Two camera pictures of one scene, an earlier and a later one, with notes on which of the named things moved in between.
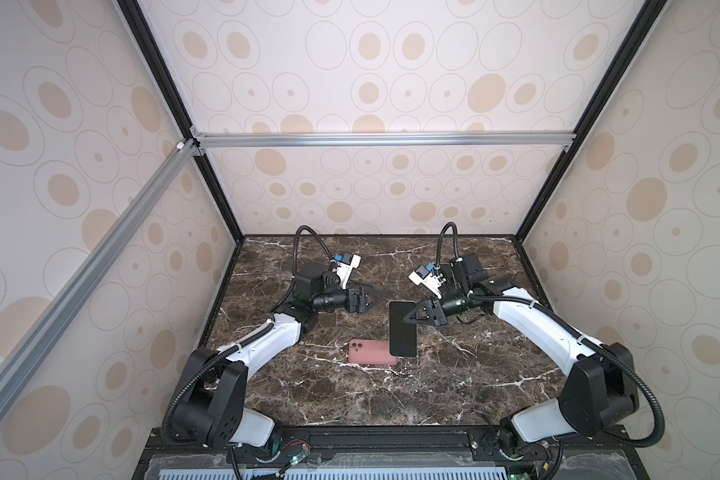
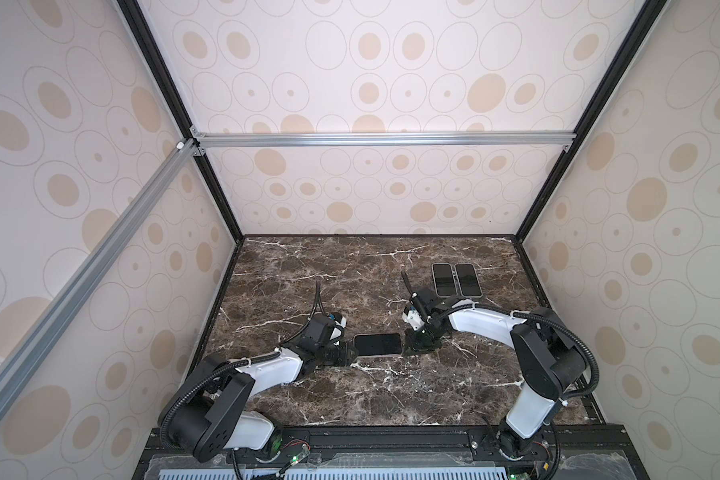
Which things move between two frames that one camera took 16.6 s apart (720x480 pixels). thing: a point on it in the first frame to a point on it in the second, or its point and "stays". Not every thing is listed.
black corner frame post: [142, 32] stays
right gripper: [433, 314] to [413, 346]
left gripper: [355, 304] to [344, 355]
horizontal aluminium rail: [386, 139] stays
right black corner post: [637, 34] stays
